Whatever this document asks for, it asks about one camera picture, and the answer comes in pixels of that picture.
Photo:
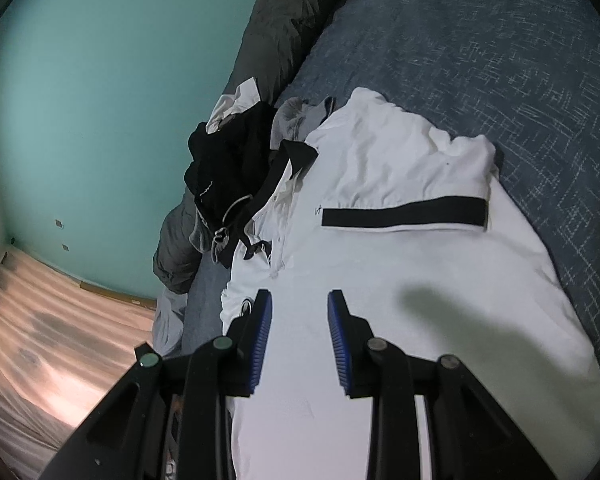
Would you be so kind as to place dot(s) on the white polo shirt black trim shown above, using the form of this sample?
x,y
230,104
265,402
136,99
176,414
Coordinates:
x,y
405,270

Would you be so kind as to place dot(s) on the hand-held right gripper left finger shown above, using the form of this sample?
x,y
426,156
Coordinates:
x,y
261,340

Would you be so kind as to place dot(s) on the pink curtain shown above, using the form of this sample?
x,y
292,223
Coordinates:
x,y
45,350

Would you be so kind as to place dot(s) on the white cloth garment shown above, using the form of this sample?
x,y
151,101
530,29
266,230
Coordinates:
x,y
232,105

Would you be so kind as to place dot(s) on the grey sweatshirt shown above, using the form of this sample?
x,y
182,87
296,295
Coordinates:
x,y
292,120

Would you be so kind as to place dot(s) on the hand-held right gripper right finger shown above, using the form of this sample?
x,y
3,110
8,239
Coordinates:
x,y
337,340

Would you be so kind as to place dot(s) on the black jacket with white piping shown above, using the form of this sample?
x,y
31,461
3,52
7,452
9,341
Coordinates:
x,y
230,160

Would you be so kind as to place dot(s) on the blue patterned bedsheet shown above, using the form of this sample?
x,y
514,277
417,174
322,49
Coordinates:
x,y
505,35

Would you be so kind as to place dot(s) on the dark grey duvet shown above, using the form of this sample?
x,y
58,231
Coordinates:
x,y
285,20

